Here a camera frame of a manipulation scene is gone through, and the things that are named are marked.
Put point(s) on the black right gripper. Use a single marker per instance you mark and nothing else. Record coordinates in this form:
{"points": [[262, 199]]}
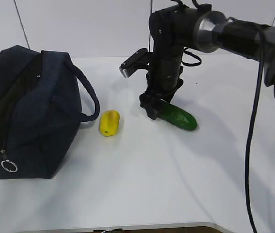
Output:
{"points": [[162, 83]]}

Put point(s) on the green cucumber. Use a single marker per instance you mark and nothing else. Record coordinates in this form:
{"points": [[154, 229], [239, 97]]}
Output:
{"points": [[177, 117]]}

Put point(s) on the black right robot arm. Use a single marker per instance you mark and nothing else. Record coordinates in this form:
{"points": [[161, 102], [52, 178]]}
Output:
{"points": [[176, 28]]}

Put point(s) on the dark navy fabric lunch bag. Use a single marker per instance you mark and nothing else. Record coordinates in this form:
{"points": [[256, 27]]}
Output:
{"points": [[44, 98]]}

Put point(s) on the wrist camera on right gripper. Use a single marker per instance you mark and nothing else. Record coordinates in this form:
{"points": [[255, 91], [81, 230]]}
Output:
{"points": [[139, 60]]}

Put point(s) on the yellow toy lemon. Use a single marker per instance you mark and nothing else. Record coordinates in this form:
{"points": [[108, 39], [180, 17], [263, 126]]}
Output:
{"points": [[109, 123]]}

